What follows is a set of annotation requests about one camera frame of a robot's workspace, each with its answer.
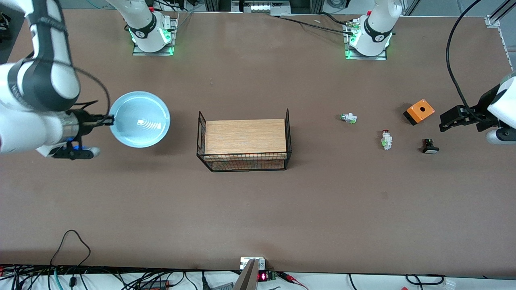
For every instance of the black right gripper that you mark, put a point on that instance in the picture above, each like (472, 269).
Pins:
(85, 121)

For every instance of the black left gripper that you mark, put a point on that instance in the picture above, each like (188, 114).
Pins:
(483, 106)

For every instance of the light blue plate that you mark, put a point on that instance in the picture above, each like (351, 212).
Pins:
(141, 121)

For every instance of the red push button switch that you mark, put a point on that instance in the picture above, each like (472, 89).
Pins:
(387, 141)

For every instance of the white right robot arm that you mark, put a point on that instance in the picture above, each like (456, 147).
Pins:
(36, 84)

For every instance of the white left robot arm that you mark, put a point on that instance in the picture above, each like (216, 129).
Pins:
(377, 28)

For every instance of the black square white button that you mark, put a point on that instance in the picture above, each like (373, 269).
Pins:
(430, 150)

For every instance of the wooden board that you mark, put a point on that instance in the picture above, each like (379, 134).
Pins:
(246, 137)

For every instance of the black power adapter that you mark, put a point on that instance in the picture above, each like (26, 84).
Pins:
(155, 284)

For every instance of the grey control box white label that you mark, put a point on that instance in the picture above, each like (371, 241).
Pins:
(260, 7)

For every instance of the red digit display module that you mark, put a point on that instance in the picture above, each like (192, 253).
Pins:
(264, 276)

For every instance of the red test clip lead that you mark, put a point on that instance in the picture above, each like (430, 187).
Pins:
(291, 277)

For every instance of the orange button enclosure box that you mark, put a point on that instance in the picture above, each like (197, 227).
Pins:
(421, 109)

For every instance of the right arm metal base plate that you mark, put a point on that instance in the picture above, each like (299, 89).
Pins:
(141, 52)

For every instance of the aluminium frame profile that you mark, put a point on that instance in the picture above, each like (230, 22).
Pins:
(492, 21)

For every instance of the green push button switch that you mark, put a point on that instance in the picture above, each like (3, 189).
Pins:
(350, 118)

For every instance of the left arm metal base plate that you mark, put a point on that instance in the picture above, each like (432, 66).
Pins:
(363, 57)

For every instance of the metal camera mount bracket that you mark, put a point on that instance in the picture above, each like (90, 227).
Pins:
(250, 274)

